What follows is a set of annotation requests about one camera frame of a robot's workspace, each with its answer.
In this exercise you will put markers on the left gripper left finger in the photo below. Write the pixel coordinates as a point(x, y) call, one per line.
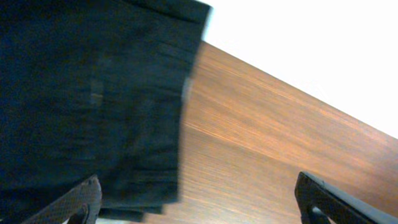
point(80, 205)

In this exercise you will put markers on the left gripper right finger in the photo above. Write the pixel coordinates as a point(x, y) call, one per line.
point(321, 203)

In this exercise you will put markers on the black shorts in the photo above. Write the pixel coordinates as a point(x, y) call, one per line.
point(94, 87)

